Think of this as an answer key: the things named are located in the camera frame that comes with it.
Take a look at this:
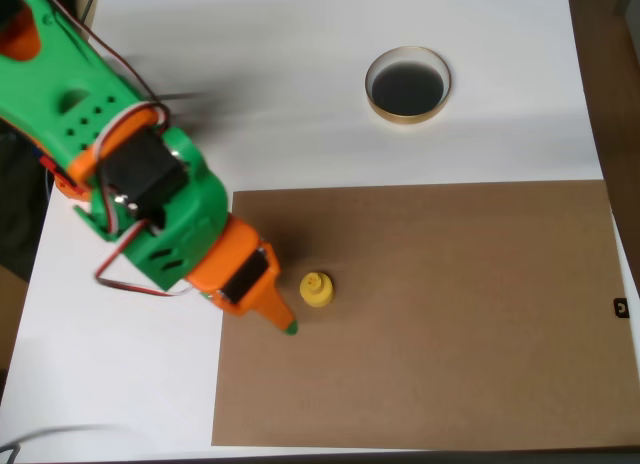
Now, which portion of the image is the orange robot base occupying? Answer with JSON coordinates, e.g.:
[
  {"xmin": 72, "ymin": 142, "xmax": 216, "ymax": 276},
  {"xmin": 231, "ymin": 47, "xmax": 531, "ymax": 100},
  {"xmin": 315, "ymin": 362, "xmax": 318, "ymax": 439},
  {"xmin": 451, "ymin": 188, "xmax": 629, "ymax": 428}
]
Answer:
[{"xmin": 35, "ymin": 146, "xmax": 96, "ymax": 204}]

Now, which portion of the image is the red white servo wire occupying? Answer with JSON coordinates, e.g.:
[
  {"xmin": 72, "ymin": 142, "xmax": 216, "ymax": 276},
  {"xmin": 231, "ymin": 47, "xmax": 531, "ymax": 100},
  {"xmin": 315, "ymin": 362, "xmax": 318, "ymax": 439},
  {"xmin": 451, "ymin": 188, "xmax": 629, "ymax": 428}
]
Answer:
[{"xmin": 93, "ymin": 222, "xmax": 197, "ymax": 299}]

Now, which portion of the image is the round dish with gold rim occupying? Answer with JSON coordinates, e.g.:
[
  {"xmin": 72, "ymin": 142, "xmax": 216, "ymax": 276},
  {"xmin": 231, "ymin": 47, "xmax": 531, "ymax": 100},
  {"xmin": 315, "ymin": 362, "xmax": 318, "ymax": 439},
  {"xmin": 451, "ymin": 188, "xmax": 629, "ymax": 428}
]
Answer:
[{"xmin": 364, "ymin": 44, "xmax": 452, "ymax": 127}]

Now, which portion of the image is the small yellow plastic knob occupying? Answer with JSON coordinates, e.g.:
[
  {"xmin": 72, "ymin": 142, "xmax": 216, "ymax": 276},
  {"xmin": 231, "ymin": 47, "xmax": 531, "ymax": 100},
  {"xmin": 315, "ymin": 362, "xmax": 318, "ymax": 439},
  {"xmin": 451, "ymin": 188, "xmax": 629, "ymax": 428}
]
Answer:
[{"xmin": 298, "ymin": 270, "xmax": 335, "ymax": 309}]

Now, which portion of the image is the grey cable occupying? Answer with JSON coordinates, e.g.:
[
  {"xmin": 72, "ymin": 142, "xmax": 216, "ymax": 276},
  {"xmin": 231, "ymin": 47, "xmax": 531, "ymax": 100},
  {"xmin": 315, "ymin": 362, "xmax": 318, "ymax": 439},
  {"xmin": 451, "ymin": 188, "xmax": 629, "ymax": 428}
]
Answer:
[{"xmin": 0, "ymin": 424, "xmax": 121, "ymax": 464}]

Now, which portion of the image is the brown rectangular board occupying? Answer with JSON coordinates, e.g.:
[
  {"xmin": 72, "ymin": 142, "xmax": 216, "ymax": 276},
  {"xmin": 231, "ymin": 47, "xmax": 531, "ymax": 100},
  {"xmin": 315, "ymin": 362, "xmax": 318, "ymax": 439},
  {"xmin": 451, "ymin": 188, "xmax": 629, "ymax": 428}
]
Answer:
[{"xmin": 210, "ymin": 179, "xmax": 640, "ymax": 449}]

